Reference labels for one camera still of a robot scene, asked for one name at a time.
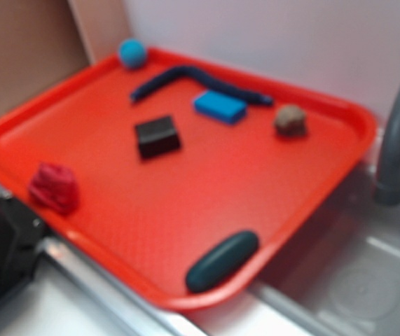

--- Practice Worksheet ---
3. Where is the black square block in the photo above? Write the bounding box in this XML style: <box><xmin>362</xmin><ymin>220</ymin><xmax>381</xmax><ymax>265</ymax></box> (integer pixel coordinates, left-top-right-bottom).
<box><xmin>135</xmin><ymin>115</ymin><xmax>181</xmax><ymax>159</ymax></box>

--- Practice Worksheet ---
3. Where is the dark blue flexible tube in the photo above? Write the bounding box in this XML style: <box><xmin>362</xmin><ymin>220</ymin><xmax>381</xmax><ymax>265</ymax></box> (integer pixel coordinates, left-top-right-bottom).
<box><xmin>130</xmin><ymin>65</ymin><xmax>274</xmax><ymax>106</ymax></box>

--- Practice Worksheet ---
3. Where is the brown cardboard panel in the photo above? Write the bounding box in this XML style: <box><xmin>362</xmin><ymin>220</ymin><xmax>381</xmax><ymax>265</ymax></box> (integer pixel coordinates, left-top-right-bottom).
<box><xmin>0</xmin><ymin>1</ymin><xmax>88</xmax><ymax>116</ymax></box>

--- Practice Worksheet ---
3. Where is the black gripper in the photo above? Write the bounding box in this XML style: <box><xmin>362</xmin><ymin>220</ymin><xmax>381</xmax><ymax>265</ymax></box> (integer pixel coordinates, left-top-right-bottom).
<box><xmin>0</xmin><ymin>196</ymin><xmax>46</xmax><ymax>305</ymax></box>

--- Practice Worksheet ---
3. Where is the brown rock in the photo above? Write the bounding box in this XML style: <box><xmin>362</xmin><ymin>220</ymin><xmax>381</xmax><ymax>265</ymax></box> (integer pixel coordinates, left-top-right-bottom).
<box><xmin>273</xmin><ymin>104</ymin><xmax>307</xmax><ymax>137</ymax></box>

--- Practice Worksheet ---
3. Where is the blue ball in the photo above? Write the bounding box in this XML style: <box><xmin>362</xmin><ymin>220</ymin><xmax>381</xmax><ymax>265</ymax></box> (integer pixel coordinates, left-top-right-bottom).
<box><xmin>118</xmin><ymin>38</ymin><xmax>147</xmax><ymax>69</ymax></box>

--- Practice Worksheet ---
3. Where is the dark green oblong case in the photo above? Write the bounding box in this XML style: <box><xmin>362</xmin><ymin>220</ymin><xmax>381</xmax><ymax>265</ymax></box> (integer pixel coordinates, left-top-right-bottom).
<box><xmin>185</xmin><ymin>230</ymin><xmax>259</xmax><ymax>293</ymax></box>

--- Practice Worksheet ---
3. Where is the grey sink faucet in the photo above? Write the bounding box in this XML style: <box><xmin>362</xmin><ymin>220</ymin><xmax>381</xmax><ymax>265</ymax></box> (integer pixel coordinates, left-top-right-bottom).
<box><xmin>374</xmin><ymin>51</ymin><xmax>400</xmax><ymax>207</ymax></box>

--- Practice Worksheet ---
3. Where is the crumpled red cloth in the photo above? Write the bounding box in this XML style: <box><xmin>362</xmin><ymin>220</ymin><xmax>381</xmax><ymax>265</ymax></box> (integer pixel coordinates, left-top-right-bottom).
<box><xmin>27</xmin><ymin>162</ymin><xmax>79</xmax><ymax>215</ymax></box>

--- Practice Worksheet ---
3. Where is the blue rectangular block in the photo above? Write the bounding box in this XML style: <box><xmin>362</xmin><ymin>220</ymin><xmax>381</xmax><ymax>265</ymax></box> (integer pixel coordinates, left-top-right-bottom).
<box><xmin>193</xmin><ymin>90</ymin><xmax>247</xmax><ymax>125</ymax></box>

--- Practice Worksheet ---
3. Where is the grey plastic sink basin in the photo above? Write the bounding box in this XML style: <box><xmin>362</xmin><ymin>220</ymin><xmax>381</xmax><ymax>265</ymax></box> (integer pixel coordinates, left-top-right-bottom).
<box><xmin>199</xmin><ymin>125</ymin><xmax>400</xmax><ymax>336</ymax></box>

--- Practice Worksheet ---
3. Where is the red plastic tray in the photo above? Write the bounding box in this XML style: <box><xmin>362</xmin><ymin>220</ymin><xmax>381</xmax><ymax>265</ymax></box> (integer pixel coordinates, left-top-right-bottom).
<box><xmin>0</xmin><ymin>48</ymin><xmax>377</xmax><ymax>312</ymax></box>

